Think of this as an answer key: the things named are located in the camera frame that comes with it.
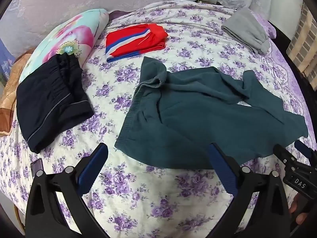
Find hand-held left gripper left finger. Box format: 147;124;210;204
25;144;109;238

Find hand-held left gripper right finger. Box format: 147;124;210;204
205;142;291;238

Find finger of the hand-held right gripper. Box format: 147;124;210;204
273;144;298;166
294;140;317;163

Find dark green sweatshirt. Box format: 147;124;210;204
115;56;309;169

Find navy folded pants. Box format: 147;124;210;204
16;53;95;154

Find grey folded pants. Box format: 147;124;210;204
221;7;271;55

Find red striped folded pants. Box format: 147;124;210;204
105;23;169;63

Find person's right hand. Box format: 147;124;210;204
289;194;308;216

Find purple floral bed sheet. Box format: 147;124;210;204
0;0;313;238

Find black smartphone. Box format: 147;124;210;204
30;159;44;178

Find beige checkered cloth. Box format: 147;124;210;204
287;1;317;90

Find floral pink pillow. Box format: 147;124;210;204
18;9;110;83

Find blue wall poster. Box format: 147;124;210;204
0;38;16;85

